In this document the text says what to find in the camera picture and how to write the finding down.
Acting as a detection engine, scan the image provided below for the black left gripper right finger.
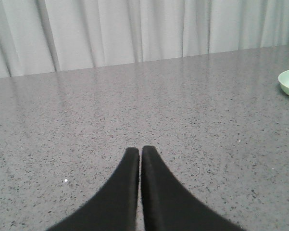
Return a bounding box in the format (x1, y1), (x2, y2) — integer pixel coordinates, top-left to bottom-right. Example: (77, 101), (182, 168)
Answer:
(141, 146), (242, 231)

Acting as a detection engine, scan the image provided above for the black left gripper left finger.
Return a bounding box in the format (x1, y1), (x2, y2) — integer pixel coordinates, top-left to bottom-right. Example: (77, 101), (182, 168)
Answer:
(48, 147), (139, 231)

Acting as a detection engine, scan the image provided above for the white pleated curtain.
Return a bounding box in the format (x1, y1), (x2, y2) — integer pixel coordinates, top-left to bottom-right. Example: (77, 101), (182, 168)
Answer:
(0, 0), (289, 78)

